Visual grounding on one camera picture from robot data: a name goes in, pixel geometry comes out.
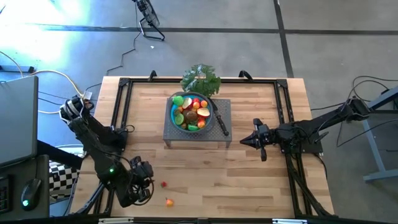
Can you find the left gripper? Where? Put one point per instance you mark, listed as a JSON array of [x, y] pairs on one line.
[[133, 189]]

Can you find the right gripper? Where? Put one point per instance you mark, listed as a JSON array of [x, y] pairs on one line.
[[270, 136]]

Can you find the small red toy fruit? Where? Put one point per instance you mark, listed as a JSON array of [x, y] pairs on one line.
[[163, 184]]

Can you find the black kitchen knife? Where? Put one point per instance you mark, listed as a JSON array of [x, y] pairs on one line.
[[221, 123]]

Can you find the grey perforated metal stand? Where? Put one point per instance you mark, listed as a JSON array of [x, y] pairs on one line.
[[174, 137]]

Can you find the small red-orange toy fruit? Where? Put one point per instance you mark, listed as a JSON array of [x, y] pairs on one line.
[[184, 126]]

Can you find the dark brown toy fruit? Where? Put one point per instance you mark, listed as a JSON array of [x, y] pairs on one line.
[[191, 115]]

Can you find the blue collapsible colander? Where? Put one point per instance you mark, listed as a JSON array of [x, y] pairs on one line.
[[172, 115]]

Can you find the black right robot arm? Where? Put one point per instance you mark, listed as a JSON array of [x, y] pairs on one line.
[[323, 126]]

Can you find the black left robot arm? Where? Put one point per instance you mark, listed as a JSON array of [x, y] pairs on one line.
[[96, 146]]

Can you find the green plant in white pot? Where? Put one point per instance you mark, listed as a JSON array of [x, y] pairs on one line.
[[200, 81]]

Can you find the black desk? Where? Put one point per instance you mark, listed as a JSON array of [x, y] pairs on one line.
[[42, 169]]

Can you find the white power adapter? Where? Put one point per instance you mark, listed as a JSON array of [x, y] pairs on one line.
[[88, 95]]

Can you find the black computer mouse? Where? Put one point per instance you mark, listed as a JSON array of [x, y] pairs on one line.
[[30, 194]]

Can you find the black keyboard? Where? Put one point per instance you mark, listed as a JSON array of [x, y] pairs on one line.
[[4, 193]]

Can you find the grey laptop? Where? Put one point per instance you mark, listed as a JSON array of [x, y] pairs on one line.
[[17, 119]]

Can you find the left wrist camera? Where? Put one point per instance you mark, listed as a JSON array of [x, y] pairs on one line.
[[135, 161]]

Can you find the silver frame bracket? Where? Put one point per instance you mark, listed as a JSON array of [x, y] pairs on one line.
[[289, 221], [115, 220]]

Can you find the black aluminium rig frame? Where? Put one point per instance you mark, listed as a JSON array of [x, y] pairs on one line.
[[149, 81]]

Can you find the grey metal table frame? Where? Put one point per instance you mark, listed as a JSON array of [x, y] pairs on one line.
[[374, 155]]

